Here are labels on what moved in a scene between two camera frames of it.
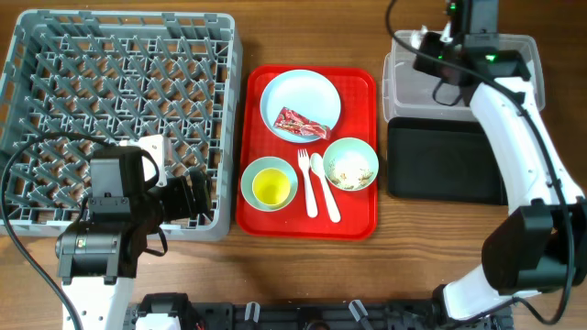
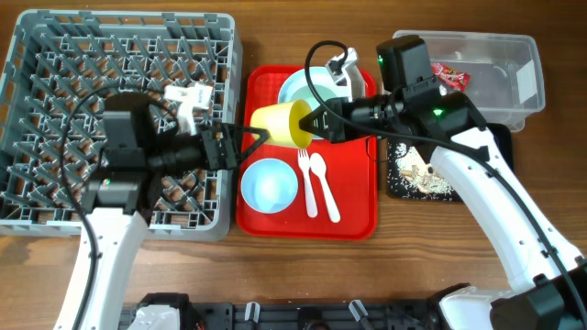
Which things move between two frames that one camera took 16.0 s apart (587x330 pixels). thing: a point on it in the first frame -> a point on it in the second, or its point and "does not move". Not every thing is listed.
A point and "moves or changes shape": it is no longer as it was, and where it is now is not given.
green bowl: x=350 y=164 -> x=307 y=93
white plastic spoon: x=317 y=166 does not move
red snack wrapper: x=293 y=122 moves or changes shape
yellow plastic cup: x=271 y=187 -> x=282 y=122
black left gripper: x=183 y=206 -> x=227 y=159
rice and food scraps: x=362 y=179 -> x=415 y=175
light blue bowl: x=256 y=167 does not move
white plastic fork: x=304 y=164 does not move
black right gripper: x=429 y=41 -> x=329 y=133
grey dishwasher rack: x=117 y=74 does not move
